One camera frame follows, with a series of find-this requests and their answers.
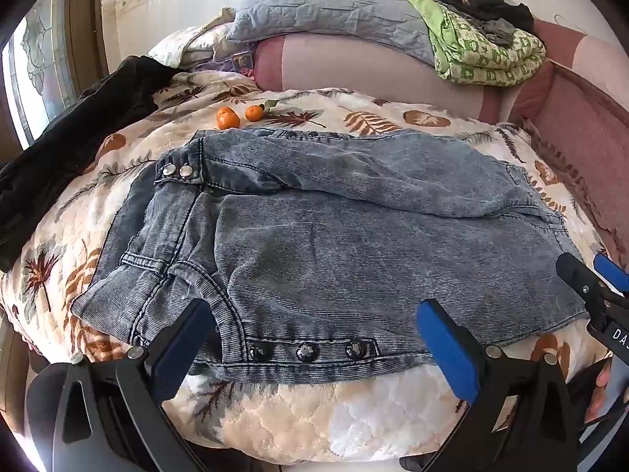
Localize tangerine with leaf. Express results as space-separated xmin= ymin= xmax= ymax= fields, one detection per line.
xmin=245 ymin=100 xmax=280 ymax=122

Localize purple printed cloth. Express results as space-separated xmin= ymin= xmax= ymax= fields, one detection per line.
xmin=197 ymin=52 xmax=257 ymax=79

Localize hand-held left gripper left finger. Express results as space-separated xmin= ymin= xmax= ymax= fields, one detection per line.
xmin=51 ymin=297 xmax=217 ymax=472

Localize black crumpled cloth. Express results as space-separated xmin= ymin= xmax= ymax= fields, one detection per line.
xmin=432 ymin=0 xmax=535 ymax=33

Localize leaf print plush blanket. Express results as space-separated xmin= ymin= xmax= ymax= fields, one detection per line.
xmin=0 ymin=71 xmax=615 ymax=465

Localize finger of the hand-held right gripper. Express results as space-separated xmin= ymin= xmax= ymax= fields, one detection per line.
xmin=555 ymin=252 xmax=612 ymax=318
xmin=592 ymin=254 xmax=629 ymax=298

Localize person's right hand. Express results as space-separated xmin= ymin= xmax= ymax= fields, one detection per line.
xmin=588 ymin=360 xmax=629 ymax=426

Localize black garment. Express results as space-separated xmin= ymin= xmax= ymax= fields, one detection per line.
xmin=0 ymin=55 xmax=184 ymax=274

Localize blue-grey quilted pillow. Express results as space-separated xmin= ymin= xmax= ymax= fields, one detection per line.
xmin=226 ymin=0 xmax=443 ymax=67

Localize pink sofa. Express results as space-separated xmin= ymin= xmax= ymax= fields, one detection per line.
xmin=253 ymin=17 xmax=629 ymax=256

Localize green patterned cloth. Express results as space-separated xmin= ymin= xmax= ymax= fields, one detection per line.
xmin=399 ymin=0 xmax=547 ymax=88

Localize frosted glass window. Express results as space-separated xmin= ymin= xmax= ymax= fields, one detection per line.
xmin=0 ymin=10 xmax=75 ymax=151

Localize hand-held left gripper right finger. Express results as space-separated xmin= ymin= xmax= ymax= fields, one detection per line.
xmin=415 ymin=297 xmax=579 ymax=472

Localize grey-blue denim pants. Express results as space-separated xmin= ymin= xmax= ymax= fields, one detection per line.
xmin=70 ymin=128 xmax=590 ymax=383

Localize white floral pillow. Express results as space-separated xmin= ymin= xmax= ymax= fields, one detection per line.
xmin=147 ymin=7 xmax=246 ymax=70

